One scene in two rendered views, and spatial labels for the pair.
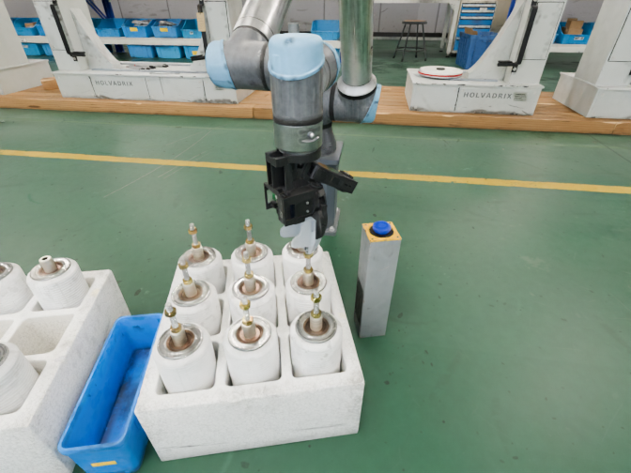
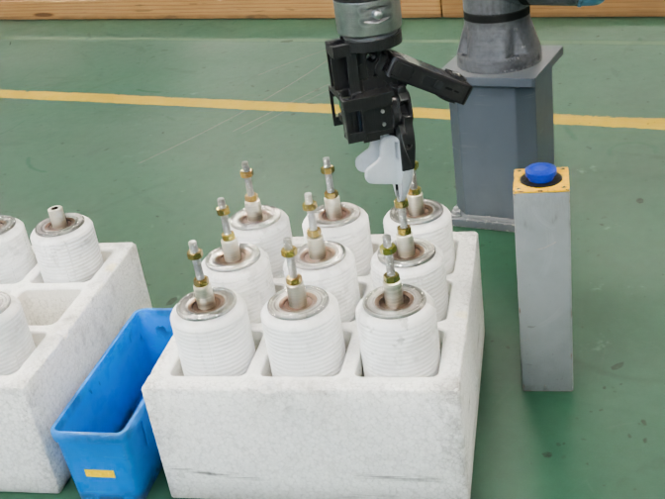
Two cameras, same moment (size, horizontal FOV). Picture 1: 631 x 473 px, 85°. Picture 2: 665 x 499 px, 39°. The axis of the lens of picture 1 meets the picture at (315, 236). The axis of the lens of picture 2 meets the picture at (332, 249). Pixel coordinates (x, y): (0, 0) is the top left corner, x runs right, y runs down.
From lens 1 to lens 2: 58 cm
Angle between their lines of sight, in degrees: 21
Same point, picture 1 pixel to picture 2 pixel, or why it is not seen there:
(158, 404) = (170, 384)
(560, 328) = not seen: outside the picture
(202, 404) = (225, 389)
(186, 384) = (208, 363)
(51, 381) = (49, 351)
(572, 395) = not seen: outside the picture
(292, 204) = (357, 110)
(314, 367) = (385, 361)
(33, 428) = (28, 395)
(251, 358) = (292, 329)
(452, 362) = not seen: outside the picture
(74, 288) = (85, 255)
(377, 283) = (539, 276)
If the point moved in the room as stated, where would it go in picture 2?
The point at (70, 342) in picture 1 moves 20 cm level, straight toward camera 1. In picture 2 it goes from (75, 317) to (117, 382)
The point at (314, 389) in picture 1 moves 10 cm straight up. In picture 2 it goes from (380, 389) to (370, 317)
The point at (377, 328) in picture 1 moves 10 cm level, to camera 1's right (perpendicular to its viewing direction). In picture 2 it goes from (553, 372) to (628, 378)
